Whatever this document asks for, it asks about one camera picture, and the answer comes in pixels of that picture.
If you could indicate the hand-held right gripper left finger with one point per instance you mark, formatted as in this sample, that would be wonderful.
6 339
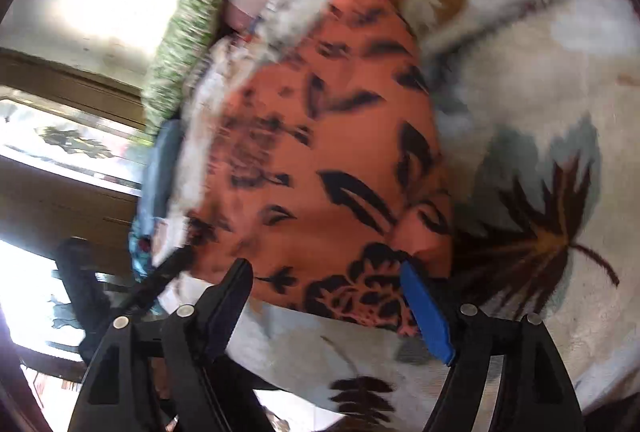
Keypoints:
234 294

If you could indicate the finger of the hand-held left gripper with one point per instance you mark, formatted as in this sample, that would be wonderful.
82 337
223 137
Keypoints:
162 276

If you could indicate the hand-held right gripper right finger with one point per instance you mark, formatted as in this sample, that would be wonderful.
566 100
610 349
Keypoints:
429 314

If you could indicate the orange black floral garment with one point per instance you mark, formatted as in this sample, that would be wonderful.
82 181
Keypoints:
325 137

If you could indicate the blue-grey pillow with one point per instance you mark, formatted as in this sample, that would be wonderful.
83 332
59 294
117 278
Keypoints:
162 167

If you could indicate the cream floral fleece blanket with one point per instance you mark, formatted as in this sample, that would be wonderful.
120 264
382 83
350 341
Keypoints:
540 87

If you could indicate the green white patterned pillow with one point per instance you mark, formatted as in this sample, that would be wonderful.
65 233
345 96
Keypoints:
192 17

